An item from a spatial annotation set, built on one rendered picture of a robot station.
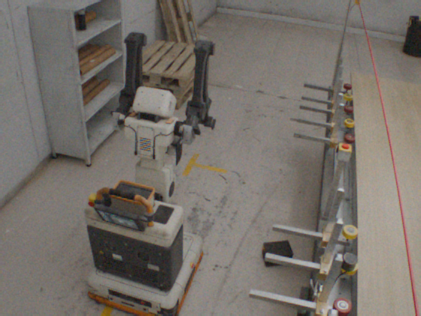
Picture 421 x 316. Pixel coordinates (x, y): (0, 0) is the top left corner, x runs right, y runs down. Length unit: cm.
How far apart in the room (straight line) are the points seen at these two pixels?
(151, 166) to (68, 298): 115
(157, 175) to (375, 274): 135
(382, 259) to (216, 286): 130
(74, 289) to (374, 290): 201
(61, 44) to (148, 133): 160
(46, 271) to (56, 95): 161
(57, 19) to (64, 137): 118
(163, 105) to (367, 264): 134
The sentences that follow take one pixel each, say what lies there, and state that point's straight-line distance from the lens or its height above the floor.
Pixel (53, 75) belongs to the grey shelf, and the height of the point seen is 94.
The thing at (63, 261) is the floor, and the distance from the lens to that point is 321.
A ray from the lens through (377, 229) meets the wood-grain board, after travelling 229.
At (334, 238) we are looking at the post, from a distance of 195.
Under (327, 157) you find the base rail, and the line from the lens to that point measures 312.
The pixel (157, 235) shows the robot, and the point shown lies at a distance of 219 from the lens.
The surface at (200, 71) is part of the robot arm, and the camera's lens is 226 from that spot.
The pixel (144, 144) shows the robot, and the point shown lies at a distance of 229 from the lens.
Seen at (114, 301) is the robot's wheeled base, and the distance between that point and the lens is 275.
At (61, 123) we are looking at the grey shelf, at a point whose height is 45.
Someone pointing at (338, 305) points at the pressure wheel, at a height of 90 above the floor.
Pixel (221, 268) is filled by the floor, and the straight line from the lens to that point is 307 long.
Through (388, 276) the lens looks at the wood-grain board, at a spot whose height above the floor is 90.
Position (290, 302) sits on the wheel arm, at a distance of 187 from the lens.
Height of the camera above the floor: 235
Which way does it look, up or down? 34 degrees down
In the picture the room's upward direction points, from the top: 3 degrees clockwise
